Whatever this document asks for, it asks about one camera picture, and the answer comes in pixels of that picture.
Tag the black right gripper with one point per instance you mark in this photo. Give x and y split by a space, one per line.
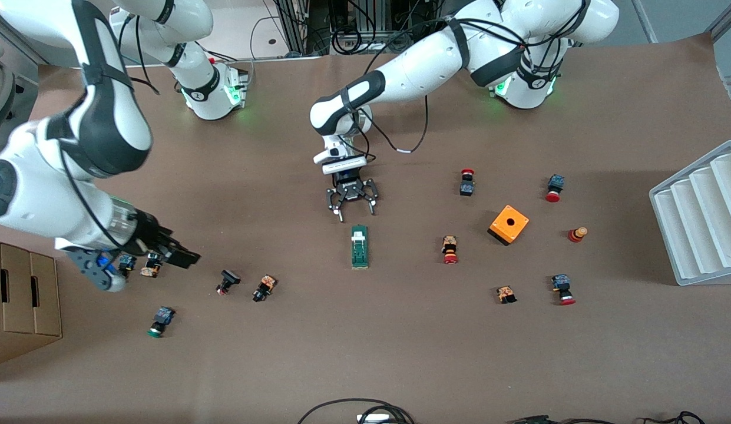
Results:
147 233

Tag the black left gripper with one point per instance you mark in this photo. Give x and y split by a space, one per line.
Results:
349 185

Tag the green rail module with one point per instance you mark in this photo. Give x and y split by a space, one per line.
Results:
360 253

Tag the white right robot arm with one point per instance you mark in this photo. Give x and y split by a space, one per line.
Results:
35 200

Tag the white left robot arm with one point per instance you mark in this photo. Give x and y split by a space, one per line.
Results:
424 65

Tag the green mushroom push button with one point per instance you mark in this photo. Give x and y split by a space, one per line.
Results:
128 264
161 320

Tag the black square button red terminals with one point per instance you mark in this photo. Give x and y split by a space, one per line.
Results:
228 279

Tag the red button orange contact block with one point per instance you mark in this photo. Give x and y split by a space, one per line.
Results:
450 248

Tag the red push button black base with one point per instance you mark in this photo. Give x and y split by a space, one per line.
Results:
467 187

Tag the orange black contact block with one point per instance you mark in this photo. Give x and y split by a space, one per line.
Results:
506 294

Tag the brown cardboard box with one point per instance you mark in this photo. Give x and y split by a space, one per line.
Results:
17 347

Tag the red mushroom button blue base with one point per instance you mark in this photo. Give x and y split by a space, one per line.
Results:
555 187
562 288

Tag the white power plug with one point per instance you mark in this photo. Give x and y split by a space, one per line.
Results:
374 418

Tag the red orange button head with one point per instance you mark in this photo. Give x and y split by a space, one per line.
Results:
577 234

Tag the white ribbed tray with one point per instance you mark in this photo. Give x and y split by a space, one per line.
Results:
695 235

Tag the orange button enclosure box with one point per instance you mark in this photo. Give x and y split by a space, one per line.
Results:
500 227

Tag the aluminium frame bar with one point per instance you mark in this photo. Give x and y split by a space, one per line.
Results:
645 20
727 20

